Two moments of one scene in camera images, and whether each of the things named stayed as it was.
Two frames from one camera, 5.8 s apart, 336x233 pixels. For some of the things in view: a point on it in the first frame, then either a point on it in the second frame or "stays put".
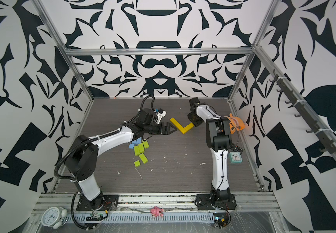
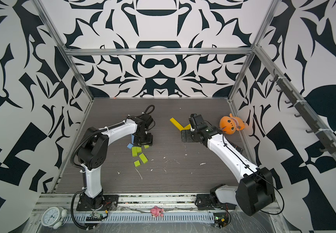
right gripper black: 195,123 → 187,138
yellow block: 185,129 stays put
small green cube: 137,163 stays put
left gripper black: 167,128 → 149,141
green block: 143,158 stays put
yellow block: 177,125 stays put
